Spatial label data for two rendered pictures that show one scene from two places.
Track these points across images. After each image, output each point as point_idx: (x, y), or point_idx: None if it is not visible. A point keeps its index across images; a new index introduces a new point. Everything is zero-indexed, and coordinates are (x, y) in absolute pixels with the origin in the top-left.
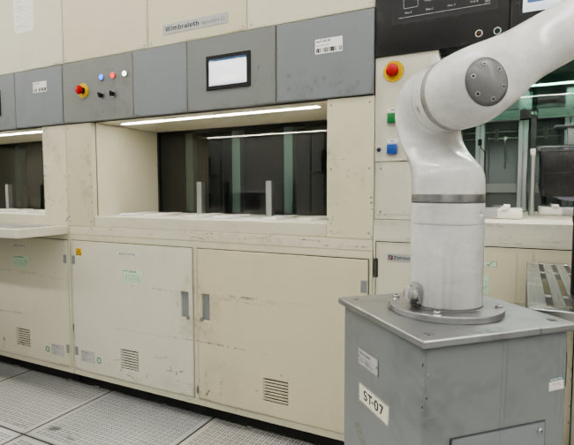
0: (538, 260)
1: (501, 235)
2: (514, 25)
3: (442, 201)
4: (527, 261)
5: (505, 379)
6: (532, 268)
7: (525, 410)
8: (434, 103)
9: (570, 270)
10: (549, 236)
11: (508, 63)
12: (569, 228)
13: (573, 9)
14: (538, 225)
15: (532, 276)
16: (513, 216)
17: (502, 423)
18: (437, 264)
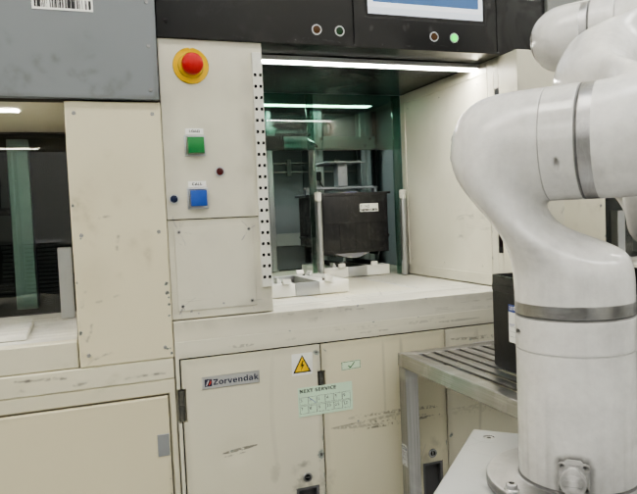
0: (406, 349)
1: (363, 321)
2: (359, 27)
3: (618, 318)
4: (401, 353)
5: None
6: (437, 365)
7: None
8: (615, 159)
9: (471, 359)
10: (416, 314)
11: None
12: (434, 301)
13: (633, 37)
14: (403, 302)
15: (474, 380)
16: (339, 289)
17: None
18: (615, 420)
